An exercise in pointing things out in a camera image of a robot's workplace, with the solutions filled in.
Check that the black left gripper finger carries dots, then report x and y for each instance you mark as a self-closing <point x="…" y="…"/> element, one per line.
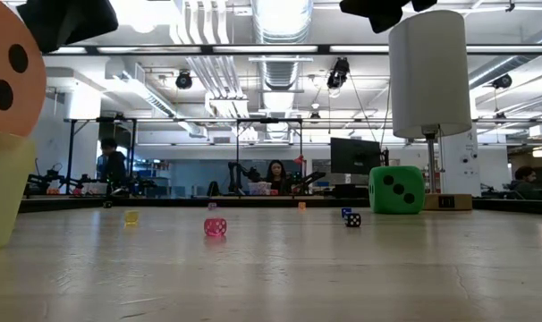
<point x="43" y="22"/>

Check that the orange foam die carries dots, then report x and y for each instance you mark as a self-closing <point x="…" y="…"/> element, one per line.
<point x="25" y="103"/>

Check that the green foam die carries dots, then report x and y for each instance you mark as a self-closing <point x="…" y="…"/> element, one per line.
<point x="387" y="201"/>

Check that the black background robot arm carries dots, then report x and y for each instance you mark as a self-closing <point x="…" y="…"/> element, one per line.
<point x="233" y="174"/>
<point x="43" y="181"/>

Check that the black ceiling spotlight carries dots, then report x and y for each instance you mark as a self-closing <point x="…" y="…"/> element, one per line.
<point x="502" y="81"/>
<point x="340" y="69"/>
<point x="183" y="81"/>

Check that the white cylinder table lamp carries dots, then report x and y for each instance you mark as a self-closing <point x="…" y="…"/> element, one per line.
<point x="429" y="71"/>

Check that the black computer monitor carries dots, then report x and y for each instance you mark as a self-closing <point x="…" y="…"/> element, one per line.
<point x="353" y="155"/>

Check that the person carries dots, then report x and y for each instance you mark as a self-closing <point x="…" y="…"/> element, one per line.
<point x="276" y="172"/>
<point x="114" y="167"/>
<point x="526" y="179"/>

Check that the yellow translucent plastic bin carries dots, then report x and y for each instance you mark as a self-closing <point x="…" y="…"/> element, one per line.
<point x="7" y="201"/>

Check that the small dark brown die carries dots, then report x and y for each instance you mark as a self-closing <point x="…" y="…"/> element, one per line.
<point x="107" y="205"/>

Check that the small blue die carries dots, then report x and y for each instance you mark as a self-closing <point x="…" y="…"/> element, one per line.
<point x="345" y="211"/>

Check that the small yellow translucent die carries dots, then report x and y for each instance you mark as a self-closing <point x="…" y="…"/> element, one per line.
<point x="131" y="217"/>

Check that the small orange die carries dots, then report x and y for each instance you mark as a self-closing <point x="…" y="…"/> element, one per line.
<point x="302" y="206"/>

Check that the small black die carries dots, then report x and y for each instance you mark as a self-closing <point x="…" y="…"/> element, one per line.
<point x="353" y="220"/>

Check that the white plastic container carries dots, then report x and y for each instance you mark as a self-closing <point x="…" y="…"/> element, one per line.
<point x="258" y="188"/>

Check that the small purple die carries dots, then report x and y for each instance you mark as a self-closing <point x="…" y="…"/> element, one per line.
<point x="212" y="206"/>

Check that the small pink translucent die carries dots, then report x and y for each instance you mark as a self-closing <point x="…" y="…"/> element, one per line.
<point x="215" y="227"/>

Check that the black background rig frame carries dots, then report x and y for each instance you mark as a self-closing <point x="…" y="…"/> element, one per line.
<point x="70" y="152"/>
<point x="238" y="147"/>

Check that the black metal table frame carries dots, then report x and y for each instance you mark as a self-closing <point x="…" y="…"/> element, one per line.
<point x="163" y="202"/>

